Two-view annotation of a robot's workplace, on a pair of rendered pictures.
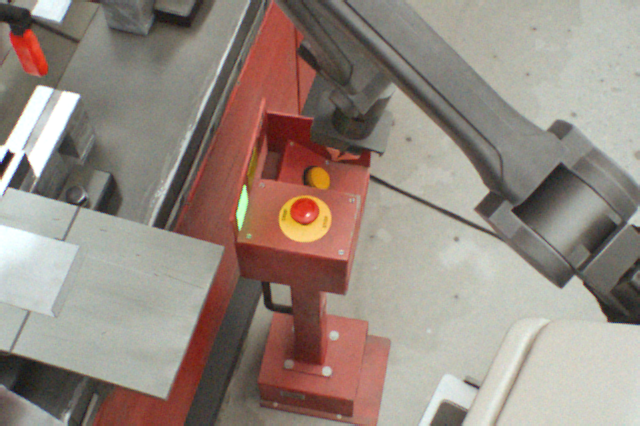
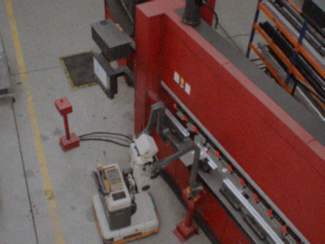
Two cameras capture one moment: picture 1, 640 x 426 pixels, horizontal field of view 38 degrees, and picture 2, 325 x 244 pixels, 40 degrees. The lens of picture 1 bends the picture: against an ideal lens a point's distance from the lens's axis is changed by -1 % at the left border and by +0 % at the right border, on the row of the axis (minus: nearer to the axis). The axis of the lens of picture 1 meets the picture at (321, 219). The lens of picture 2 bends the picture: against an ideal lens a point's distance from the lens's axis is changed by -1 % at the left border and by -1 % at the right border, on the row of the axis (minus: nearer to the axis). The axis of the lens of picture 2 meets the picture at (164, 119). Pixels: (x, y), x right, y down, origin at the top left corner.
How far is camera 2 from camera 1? 426 cm
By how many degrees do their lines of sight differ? 65
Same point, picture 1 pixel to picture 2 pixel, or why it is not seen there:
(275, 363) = not seen: hidden behind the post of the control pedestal
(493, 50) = not seen: outside the picture
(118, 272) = (190, 158)
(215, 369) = (197, 217)
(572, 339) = (154, 146)
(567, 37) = not seen: outside the picture
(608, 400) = (150, 143)
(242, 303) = (203, 227)
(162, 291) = (186, 160)
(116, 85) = (217, 179)
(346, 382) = (180, 225)
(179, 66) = (215, 185)
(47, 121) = (212, 165)
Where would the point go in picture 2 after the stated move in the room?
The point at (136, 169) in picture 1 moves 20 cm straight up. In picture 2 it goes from (205, 174) to (207, 163)
